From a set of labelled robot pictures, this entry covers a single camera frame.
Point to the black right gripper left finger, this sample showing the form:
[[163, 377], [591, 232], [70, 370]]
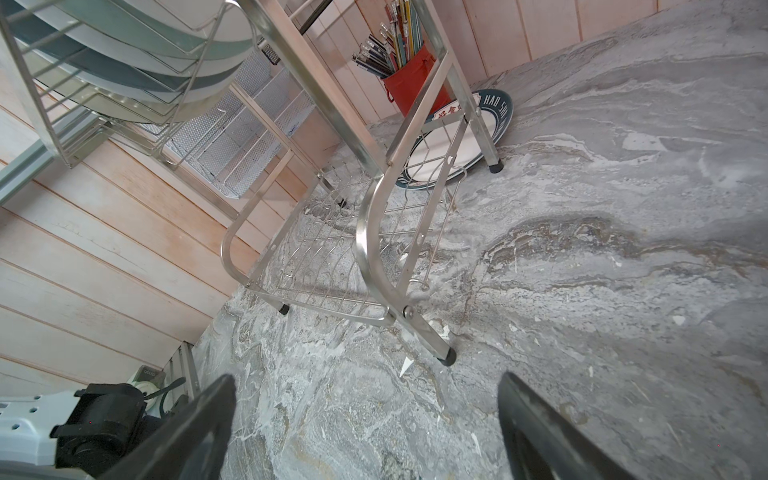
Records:
[[191, 445]]

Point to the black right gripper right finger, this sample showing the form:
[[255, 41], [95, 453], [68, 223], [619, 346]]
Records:
[[541, 444]]

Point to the stainless steel dish rack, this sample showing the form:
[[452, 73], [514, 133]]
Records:
[[369, 226]]

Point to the white green clover plate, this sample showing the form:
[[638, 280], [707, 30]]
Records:
[[64, 48]]

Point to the light blue flower plate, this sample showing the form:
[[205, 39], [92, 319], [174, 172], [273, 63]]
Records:
[[119, 21]]

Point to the large teal plate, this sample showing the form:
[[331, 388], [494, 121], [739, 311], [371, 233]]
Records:
[[106, 103]]

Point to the orange sunburst plate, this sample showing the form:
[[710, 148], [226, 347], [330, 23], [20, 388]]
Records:
[[197, 17]]

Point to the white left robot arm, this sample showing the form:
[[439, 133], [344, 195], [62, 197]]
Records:
[[89, 429]]

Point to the red pen holder cup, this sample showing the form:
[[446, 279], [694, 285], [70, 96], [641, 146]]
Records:
[[404, 85]]

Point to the bundle of pens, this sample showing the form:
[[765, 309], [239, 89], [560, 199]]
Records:
[[395, 37]]

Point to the white wire mesh shelf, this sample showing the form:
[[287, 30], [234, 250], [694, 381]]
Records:
[[227, 144]]

